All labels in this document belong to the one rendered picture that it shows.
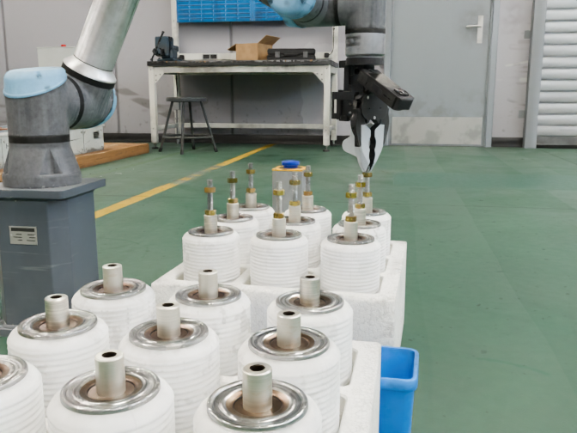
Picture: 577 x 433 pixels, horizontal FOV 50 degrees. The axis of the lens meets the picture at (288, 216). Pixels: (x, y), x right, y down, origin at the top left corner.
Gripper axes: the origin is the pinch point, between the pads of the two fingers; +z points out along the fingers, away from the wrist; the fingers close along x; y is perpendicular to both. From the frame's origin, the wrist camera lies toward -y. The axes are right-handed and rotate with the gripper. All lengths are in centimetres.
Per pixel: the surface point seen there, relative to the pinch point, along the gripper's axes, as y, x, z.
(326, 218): 5.5, 6.0, 10.6
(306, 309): -34, 47, 9
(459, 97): 261, -407, -11
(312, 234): -1.8, 16.3, 11.0
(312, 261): -1.7, 16.2, 16.0
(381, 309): -22.7, 21.5, 18.0
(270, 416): -49, 63, 9
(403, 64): 301, -373, -41
